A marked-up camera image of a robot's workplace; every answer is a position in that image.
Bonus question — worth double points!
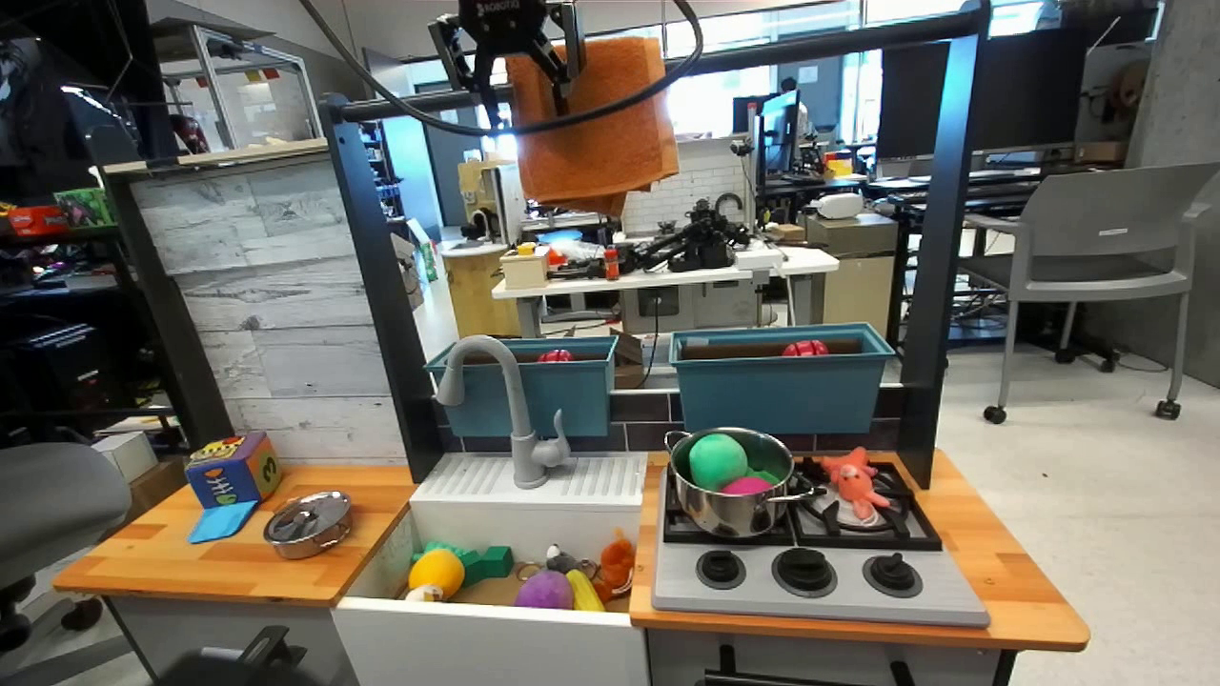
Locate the colourful toy cube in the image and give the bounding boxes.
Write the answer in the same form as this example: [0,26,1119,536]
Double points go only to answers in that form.
[184,431,291,513]

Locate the green toy vegetable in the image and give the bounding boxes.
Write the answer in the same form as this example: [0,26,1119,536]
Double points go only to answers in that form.
[422,536,517,590]

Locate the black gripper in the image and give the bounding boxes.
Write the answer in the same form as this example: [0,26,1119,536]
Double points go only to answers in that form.
[426,0,592,104]

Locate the purple toy fruit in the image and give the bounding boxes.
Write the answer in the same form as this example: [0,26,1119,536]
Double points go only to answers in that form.
[512,567,574,613]

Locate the white sink basin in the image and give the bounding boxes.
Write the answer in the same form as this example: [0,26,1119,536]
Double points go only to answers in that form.
[330,451,654,686]

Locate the grey wood-look back panel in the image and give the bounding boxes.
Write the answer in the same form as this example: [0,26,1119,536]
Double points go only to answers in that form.
[123,149,412,467]

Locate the pink ball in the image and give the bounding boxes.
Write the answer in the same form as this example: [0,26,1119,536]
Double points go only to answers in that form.
[722,473,776,501]

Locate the large teal plastic bin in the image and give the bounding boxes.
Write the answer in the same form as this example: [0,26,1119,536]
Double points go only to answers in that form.
[667,318,901,440]

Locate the grey toy kitchen cabinet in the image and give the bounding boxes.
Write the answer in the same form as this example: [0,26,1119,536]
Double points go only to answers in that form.
[103,590,1023,686]

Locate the grey padded office chair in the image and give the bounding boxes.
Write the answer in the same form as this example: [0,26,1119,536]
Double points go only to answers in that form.
[0,437,137,642]

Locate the black metal rod frame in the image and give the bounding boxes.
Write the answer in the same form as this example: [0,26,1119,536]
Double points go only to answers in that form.
[320,0,995,495]

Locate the grey toy faucet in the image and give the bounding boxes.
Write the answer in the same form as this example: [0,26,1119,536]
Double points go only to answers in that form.
[436,331,574,495]

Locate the small teal plastic bin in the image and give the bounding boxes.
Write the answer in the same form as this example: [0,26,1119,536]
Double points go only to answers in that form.
[426,331,625,447]

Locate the black device on table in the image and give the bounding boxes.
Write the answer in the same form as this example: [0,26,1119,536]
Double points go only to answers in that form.
[628,190,758,274]

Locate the large black monitor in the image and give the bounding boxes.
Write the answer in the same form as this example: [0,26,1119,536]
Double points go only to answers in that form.
[874,17,1097,163]

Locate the yellow toy corn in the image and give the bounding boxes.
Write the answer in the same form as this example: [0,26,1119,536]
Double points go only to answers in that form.
[401,545,470,606]

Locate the steel cooking pot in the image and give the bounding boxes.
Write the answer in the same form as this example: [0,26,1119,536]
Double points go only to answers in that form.
[661,423,832,542]

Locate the grey plastic chair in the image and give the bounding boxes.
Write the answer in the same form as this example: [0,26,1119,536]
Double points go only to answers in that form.
[961,158,1220,428]

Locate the yellow toy banana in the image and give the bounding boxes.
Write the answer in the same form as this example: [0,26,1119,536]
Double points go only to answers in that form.
[560,562,609,617]

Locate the white work table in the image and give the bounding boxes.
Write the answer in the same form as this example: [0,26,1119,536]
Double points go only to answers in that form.
[488,241,846,344]

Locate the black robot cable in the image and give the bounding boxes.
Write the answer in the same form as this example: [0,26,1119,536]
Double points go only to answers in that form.
[292,0,709,142]

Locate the orange terry towel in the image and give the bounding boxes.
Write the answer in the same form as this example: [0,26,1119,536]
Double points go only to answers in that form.
[502,35,686,219]

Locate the grey toy stove top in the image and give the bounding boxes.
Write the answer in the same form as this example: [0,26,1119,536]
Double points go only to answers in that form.
[652,451,995,631]

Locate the green ball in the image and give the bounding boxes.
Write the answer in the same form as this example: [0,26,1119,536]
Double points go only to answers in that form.
[686,431,756,495]

